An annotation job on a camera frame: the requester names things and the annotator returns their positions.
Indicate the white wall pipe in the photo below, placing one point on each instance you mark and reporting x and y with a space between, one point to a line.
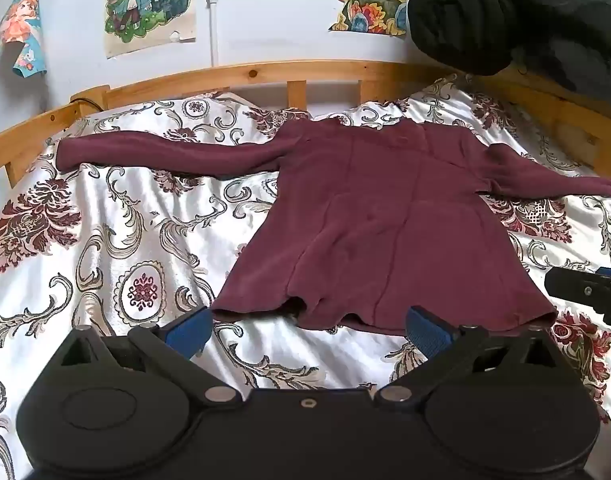
214 25

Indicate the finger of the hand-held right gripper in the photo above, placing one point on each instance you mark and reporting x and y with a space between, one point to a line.
580 287

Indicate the maroon long-sleeved shirt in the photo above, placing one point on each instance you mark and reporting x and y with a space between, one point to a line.
375 220

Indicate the orange-haired girl blue wall poster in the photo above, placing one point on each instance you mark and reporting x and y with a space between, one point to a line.
20 30

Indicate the wooden bed frame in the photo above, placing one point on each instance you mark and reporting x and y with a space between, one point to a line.
285 69

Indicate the blond cartoon character wall poster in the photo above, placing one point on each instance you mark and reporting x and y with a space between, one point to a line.
148 5

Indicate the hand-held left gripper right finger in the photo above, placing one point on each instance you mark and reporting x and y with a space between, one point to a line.
428 332

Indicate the dark padded jacket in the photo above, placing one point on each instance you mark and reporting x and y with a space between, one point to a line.
510 10

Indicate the floral satin bedspread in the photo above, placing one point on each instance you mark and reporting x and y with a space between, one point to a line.
135 220

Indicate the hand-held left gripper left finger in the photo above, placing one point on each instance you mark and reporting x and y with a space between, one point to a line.
189 331

